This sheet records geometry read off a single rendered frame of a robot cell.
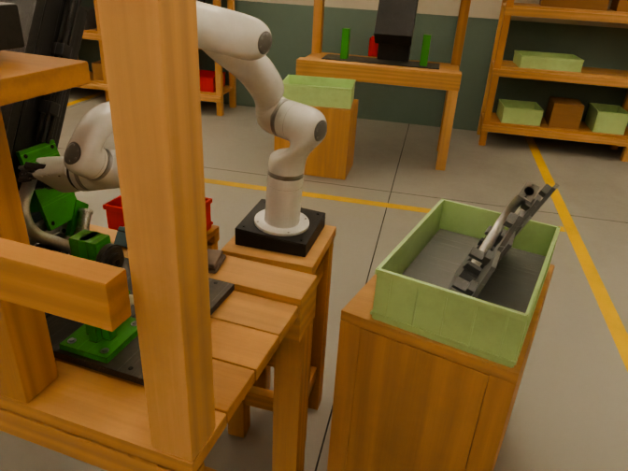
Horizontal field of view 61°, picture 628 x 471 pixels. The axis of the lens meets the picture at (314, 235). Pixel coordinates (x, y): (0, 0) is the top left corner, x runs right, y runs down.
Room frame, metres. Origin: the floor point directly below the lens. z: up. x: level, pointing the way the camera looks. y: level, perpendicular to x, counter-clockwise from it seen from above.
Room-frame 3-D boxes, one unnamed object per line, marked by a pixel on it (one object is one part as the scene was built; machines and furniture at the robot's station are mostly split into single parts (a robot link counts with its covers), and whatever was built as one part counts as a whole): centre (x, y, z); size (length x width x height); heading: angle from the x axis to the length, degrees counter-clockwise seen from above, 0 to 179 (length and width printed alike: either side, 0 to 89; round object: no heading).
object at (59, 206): (1.28, 0.71, 1.17); 0.13 x 0.12 x 0.20; 72
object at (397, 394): (1.51, -0.48, 0.39); 0.68 x 0.52 x 0.79; 152
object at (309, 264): (1.67, 0.11, 0.83); 0.32 x 0.32 x 0.04; 76
